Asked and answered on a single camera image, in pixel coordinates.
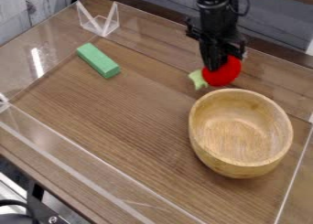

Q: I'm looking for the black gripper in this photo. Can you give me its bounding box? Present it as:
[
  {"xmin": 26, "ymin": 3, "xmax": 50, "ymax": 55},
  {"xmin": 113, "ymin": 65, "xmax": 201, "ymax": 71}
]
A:
[{"xmin": 186, "ymin": 0, "xmax": 248, "ymax": 71}]

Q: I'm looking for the red plush strawberry toy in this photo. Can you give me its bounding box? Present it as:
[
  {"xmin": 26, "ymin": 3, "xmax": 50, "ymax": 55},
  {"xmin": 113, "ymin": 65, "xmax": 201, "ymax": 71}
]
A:
[{"xmin": 189, "ymin": 56, "xmax": 242, "ymax": 91}]

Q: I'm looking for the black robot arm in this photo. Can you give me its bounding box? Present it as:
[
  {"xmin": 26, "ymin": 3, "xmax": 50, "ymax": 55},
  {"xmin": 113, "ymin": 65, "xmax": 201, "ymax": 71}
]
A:
[{"xmin": 186, "ymin": 0, "xmax": 250, "ymax": 72}]

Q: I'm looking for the wooden bowl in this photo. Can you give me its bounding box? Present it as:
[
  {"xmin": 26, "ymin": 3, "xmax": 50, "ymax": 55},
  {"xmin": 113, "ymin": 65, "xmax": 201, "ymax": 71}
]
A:
[{"xmin": 189, "ymin": 89, "xmax": 293, "ymax": 179}]

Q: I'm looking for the green rectangular block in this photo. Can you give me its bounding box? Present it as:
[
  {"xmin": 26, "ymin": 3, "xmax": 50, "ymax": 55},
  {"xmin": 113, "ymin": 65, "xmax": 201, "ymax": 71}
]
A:
[{"xmin": 78, "ymin": 43, "xmax": 121, "ymax": 79}]

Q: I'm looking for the clear acrylic tray wall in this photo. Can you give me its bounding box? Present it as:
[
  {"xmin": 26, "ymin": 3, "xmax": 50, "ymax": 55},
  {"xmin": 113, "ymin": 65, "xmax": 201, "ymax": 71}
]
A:
[{"xmin": 0, "ymin": 93, "xmax": 206, "ymax": 224}]

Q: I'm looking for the black metal table frame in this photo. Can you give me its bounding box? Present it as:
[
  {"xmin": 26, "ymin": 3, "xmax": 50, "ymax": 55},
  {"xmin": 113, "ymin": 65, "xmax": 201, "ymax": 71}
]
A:
[{"xmin": 27, "ymin": 182, "xmax": 70, "ymax": 224}]

